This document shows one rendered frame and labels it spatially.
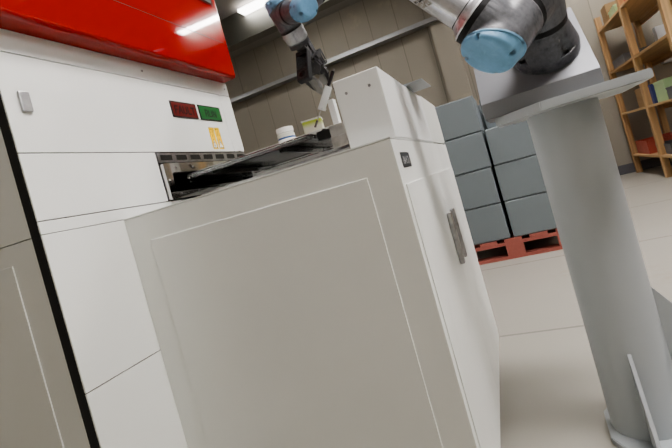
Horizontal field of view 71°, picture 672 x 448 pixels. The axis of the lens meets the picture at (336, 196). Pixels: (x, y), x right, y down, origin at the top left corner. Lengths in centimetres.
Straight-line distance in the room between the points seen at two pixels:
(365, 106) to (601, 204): 59
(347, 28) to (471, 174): 467
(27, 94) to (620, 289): 130
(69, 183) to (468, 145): 273
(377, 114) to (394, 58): 639
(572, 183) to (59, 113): 112
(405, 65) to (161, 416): 652
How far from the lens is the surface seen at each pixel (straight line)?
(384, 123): 91
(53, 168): 106
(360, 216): 86
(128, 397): 110
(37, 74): 113
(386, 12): 747
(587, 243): 122
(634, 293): 126
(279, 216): 92
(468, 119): 338
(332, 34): 768
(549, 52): 120
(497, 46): 102
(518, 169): 336
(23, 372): 113
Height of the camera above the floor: 75
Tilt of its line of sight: level
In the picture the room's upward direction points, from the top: 16 degrees counter-clockwise
